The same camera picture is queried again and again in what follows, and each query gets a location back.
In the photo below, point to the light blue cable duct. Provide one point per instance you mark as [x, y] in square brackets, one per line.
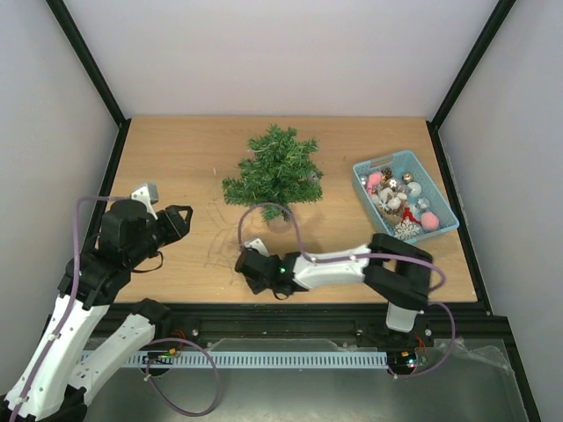
[265, 360]

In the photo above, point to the pink pompom ornament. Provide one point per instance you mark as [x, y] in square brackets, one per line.
[429, 221]

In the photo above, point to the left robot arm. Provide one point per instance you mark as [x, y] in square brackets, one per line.
[57, 384]

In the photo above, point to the black aluminium frame rail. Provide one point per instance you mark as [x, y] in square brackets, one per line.
[362, 325]

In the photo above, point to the white snowflake ornament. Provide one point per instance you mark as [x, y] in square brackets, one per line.
[406, 230]

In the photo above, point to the clear string lights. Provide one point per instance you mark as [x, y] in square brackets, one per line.
[223, 246]

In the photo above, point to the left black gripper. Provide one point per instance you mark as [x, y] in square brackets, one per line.
[177, 228]

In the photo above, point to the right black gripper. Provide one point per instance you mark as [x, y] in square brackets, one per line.
[245, 265]

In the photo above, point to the light blue plastic basket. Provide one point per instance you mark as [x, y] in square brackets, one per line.
[385, 208]

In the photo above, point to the red reindeer ornament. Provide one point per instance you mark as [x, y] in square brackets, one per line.
[409, 216]

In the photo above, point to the pink fluffy ornament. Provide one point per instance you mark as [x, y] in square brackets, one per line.
[375, 182]

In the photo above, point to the small green christmas tree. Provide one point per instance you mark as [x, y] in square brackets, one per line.
[279, 173]

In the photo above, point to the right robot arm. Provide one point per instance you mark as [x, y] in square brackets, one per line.
[396, 270]

